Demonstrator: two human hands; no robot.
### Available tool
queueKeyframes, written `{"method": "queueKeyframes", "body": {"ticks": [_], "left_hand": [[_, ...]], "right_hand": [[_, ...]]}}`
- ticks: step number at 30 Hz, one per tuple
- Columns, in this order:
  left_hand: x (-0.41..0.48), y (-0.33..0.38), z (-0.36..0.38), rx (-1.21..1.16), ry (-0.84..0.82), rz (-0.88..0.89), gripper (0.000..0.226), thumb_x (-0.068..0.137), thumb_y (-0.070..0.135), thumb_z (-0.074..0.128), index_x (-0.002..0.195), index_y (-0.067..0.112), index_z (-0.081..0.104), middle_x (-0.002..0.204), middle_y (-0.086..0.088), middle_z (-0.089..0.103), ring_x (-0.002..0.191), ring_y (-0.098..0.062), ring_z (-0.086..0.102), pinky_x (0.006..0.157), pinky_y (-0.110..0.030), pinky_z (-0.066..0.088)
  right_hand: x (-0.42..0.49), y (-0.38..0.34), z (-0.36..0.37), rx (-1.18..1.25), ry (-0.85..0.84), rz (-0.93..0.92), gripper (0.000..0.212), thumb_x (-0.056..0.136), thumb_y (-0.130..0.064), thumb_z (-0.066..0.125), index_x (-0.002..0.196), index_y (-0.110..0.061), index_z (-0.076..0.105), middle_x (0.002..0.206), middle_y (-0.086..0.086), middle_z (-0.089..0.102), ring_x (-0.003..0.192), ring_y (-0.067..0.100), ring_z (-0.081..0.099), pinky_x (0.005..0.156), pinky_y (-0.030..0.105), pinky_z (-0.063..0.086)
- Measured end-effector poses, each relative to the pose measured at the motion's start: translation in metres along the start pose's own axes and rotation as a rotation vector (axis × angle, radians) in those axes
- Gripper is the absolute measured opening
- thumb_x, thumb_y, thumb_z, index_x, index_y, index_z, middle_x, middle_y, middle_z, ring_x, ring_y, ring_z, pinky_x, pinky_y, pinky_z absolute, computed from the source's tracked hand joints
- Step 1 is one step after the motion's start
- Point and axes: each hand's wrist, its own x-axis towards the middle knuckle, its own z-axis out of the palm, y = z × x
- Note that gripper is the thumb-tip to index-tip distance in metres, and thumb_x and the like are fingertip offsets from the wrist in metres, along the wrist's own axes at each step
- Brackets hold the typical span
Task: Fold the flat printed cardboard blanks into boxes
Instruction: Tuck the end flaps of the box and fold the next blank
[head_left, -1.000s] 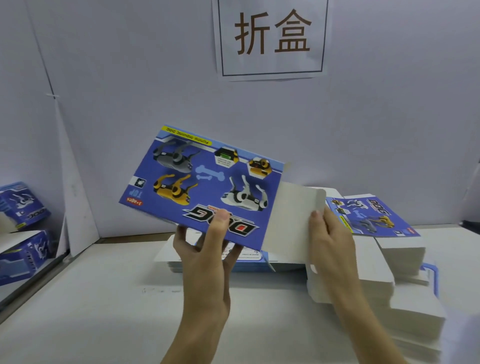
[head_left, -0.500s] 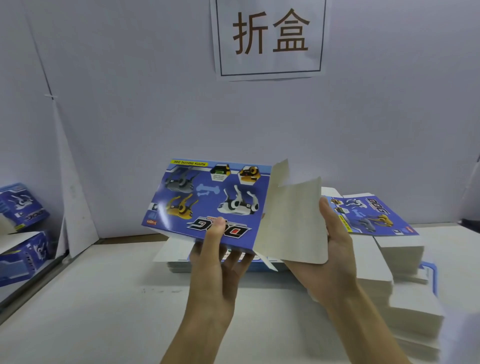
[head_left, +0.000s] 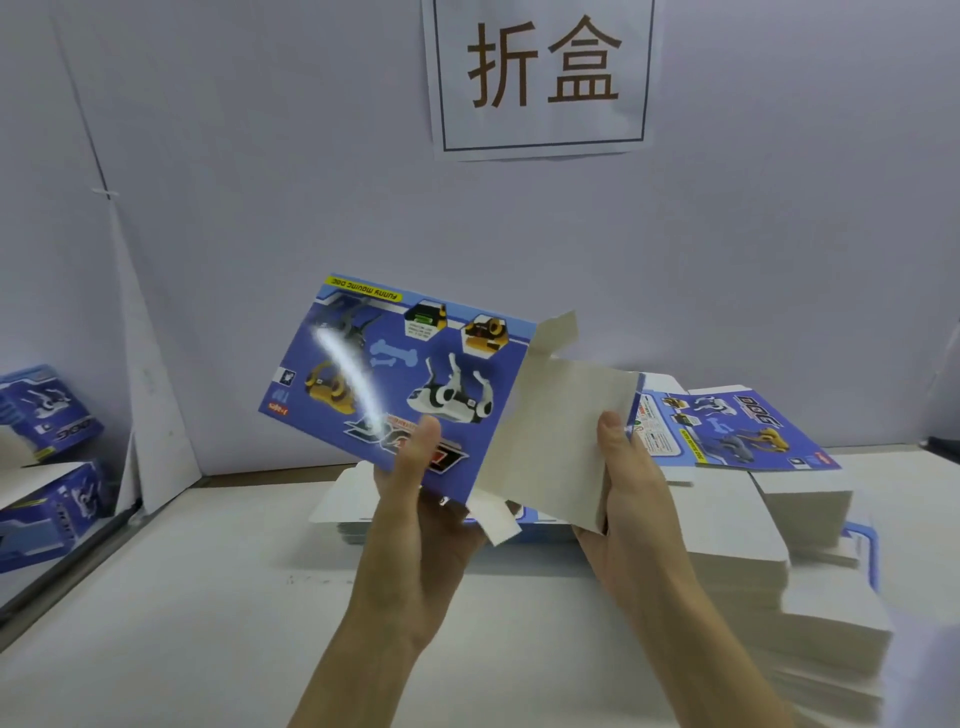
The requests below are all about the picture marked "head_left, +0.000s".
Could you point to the person's left hand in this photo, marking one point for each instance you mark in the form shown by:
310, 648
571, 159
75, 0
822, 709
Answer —
413, 548

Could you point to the person's right hand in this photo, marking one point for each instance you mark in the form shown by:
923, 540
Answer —
638, 518

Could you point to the stack of boxes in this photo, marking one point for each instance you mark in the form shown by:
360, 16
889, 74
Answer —
810, 600
342, 503

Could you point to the blue dog-print cardboard box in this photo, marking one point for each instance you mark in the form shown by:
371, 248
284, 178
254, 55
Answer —
398, 375

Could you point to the pile of blue boxes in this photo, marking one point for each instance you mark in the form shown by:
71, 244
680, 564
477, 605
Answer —
45, 413

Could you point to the person's right forearm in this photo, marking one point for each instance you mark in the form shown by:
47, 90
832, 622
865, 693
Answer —
713, 668

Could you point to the person's left forearm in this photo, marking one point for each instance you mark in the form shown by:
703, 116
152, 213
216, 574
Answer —
360, 683

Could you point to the black object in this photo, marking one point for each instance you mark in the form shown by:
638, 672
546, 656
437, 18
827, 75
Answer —
947, 446

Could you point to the white paper wall sign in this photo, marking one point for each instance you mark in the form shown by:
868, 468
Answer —
540, 132

